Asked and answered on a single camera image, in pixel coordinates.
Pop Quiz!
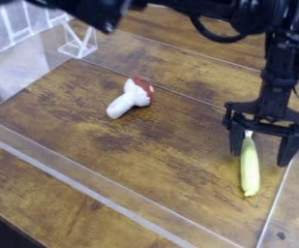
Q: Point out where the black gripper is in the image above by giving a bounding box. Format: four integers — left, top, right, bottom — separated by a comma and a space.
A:
222, 71, 299, 167

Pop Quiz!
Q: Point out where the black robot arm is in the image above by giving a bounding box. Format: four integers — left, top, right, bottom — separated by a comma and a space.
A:
24, 0, 299, 167

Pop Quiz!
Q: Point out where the red white toy mushroom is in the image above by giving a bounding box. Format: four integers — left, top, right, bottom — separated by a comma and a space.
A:
106, 77, 153, 119

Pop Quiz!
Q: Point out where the clear acrylic enclosure wall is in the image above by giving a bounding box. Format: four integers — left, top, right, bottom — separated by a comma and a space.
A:
0, 26, 299, 248

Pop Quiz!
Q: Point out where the black cable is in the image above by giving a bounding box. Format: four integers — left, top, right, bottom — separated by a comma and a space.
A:
188, 14, 246, 45

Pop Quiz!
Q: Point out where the clear acrylic triangular bracket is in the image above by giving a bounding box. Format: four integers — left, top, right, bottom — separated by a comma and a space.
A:
57, 22, 98, 59

